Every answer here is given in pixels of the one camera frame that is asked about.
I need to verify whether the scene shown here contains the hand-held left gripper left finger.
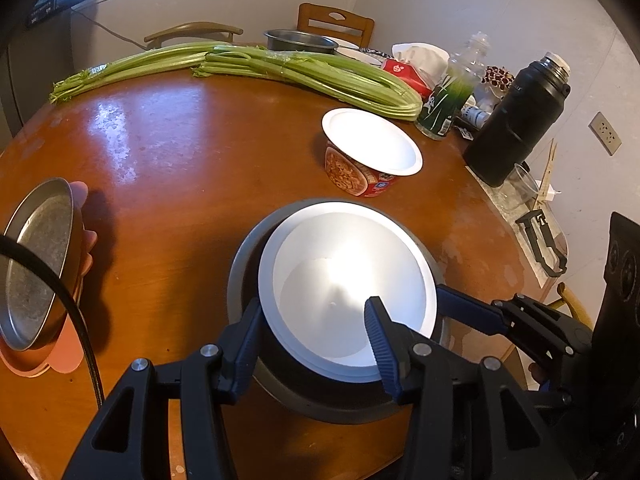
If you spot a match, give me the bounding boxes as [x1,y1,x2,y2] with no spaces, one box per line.
[60,299,265,480]

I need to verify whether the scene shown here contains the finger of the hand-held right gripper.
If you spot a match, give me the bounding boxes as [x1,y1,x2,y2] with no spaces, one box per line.
[441,311,562,362]
[436,284,592,347]

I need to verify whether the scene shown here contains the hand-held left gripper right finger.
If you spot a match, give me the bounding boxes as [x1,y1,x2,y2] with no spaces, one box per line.
[363,296,566,480]

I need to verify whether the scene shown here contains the steel plate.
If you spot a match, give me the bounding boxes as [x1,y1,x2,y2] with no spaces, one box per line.
[0,177,85,352]

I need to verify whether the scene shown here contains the wooden chair with curved back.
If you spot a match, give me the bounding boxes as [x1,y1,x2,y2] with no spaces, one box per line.
[545,282,596,332]
[144,21,244,50]

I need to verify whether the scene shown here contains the black plastic clamp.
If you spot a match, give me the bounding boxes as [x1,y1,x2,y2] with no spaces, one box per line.
[515,210,570,279]

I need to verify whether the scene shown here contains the clear plastic cup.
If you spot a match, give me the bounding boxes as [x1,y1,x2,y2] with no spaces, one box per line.
[510,162,546,211]

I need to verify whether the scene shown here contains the wooden sticks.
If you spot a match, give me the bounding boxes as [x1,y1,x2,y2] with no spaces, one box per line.
[535,139,564,211]

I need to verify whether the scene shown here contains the black thermos flask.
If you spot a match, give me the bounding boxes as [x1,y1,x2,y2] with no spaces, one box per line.
[462,51,572,188]

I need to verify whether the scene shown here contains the small white bottle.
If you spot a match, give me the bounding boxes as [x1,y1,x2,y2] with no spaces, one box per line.
[457,102,491,132]

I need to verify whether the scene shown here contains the green plastic bottle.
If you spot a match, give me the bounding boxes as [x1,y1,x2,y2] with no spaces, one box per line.
[415,32,494,140]

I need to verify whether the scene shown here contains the bundle of brown tubes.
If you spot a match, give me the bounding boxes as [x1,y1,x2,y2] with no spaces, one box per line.
[482,64,516,94]

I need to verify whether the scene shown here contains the red tissue box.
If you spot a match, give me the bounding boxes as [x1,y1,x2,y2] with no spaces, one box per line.
[381,42,451,99]

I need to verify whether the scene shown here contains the celery bunch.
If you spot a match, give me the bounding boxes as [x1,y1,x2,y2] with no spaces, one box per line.
[192,46,424,122]
[49,41,266,107]

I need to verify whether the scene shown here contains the white plate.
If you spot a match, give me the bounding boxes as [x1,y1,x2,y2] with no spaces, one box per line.
[327,37,384,66]

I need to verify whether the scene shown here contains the steel pot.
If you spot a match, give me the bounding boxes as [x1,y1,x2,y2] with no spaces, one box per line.
[264,29,339,54]

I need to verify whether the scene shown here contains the wooden chair with cutout back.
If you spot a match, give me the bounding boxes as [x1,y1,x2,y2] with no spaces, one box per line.
[297,2,376,49]

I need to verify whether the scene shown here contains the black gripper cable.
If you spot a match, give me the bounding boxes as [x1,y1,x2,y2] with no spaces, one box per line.
[0,234,106,408]

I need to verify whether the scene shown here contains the wall socket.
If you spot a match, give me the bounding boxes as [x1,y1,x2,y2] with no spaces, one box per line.
[588,111,622,156]

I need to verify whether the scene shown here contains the black wall cable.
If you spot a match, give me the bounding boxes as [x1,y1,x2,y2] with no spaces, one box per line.
[74,6,152,45]

